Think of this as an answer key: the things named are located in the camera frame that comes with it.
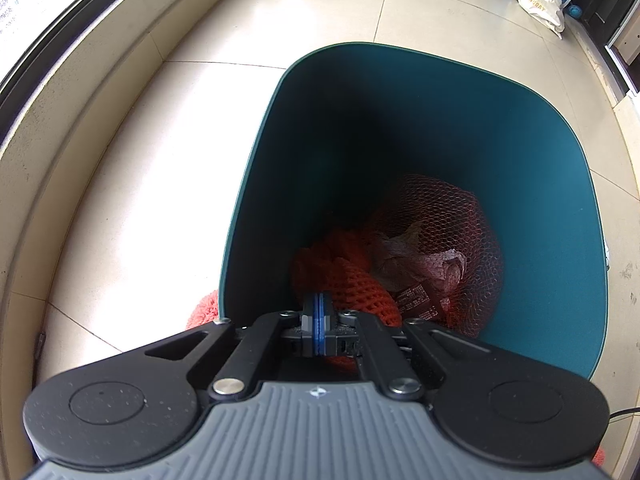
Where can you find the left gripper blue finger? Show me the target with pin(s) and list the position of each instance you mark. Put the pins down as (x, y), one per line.
(311, 325)
(327, 325)

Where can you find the red foam fruit net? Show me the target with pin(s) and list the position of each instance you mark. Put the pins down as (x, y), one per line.
(340, 266)

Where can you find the red mesh net bag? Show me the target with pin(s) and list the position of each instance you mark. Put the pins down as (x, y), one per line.
(442, 259)

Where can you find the dark teal trash bin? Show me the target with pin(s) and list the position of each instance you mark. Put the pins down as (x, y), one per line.
(347, 122)

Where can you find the orange red floor mat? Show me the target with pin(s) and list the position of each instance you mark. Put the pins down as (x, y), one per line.
(206, 311)

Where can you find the white tote bag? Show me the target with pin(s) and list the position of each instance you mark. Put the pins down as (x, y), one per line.
(546, 12)

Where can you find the small blue ball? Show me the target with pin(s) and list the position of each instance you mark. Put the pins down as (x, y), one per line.
(575, 11)

